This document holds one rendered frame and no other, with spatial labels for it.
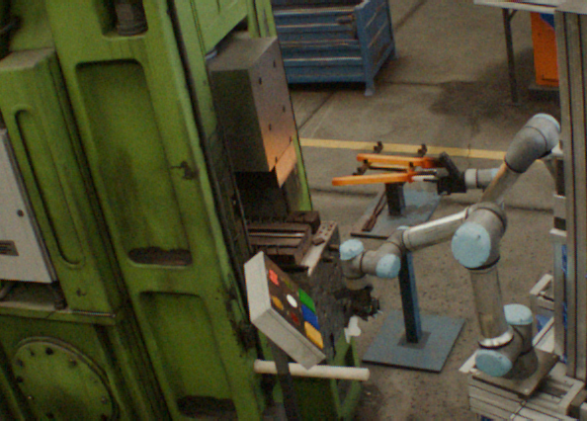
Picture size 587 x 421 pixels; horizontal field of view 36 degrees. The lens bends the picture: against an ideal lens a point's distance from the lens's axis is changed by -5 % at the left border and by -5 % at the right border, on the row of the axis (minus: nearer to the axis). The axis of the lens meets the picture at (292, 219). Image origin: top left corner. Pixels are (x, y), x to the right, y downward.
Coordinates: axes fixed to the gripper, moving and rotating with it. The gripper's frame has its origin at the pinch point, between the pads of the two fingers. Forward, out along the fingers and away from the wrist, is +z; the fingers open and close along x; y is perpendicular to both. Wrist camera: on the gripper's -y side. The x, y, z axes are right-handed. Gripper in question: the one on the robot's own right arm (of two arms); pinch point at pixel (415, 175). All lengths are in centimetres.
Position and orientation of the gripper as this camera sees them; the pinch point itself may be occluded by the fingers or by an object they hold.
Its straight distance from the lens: 364.2
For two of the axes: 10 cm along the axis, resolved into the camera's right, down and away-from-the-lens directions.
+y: 2.0, 8.5, 4.8
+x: 3.2, -5.2, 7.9
